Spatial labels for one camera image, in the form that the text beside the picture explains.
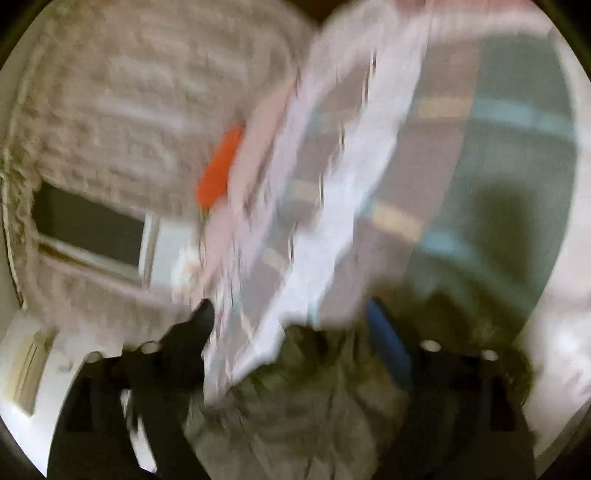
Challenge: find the pink pillow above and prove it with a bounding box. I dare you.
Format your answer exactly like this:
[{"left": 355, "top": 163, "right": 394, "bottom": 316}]
[{"left": 203, "top": 76, "right": 298, "bottom": 282}]

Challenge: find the narrow floral lace curtain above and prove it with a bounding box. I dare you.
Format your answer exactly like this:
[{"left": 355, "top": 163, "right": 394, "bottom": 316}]
[{"left": 21, "top": 256, "right": 199, "bottom": 335}]

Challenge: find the floral print pillow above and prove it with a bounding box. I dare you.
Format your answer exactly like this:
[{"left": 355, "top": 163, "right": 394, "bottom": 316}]
[{"left": 172, "top": 244, "right": 209, "bottom": 298}]

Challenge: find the printed patchwork bed sheet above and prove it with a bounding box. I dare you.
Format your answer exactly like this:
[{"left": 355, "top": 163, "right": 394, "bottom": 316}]
[{"left": 203, "top": 0, "right": 591, "bottom": 407}]

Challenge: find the wide floral lace curtain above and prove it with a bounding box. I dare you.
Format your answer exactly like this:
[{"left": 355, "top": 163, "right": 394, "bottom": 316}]
[{"left": 0, "top": 0, "right": 317, "bottom": 217}]

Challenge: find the orange carrot plush pillow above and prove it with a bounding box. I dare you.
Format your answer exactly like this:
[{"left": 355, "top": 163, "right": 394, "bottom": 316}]
[{"left": 196, "top": 124, "right": 245, "bottom": 209}]

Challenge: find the olive green puffer jacket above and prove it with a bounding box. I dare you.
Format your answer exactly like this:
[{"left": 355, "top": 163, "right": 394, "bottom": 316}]
[{"left": 182, "top": 284, "right": 525, "bottom": 480}]

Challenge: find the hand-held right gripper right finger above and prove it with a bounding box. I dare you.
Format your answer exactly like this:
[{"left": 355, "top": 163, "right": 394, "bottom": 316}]
[{"left": 367, "top": 299, "right": 539, "bottom": 480}]

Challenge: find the dark window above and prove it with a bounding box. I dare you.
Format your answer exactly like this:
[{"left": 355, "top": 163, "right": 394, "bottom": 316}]
[{"left": 33, "top": 184, "right": 155, "bottom": 283}]

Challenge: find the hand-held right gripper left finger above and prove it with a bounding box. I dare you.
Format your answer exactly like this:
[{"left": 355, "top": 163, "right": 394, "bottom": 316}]
[{"left": 46, "top": 299, "right": 216, "bottom": 480}]

